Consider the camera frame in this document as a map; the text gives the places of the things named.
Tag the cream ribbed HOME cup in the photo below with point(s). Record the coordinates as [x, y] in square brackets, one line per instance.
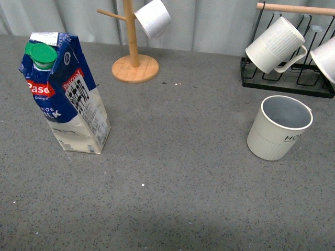
[280, 122]

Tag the blue white milk carton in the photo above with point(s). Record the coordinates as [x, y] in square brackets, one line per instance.
[63, 87]

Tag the wooden mug tree stand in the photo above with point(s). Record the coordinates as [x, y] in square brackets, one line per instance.
[134, 68]

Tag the white mug on tree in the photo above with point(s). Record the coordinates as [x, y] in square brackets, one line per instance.
[154, 18]

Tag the cream ribbed hanging mug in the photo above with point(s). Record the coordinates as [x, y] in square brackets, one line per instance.
[277, 48]

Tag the white mug black handle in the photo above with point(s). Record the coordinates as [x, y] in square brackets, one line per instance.
[323, 56]

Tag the black wire mug rack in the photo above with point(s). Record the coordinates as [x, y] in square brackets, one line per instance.
[316, 24]

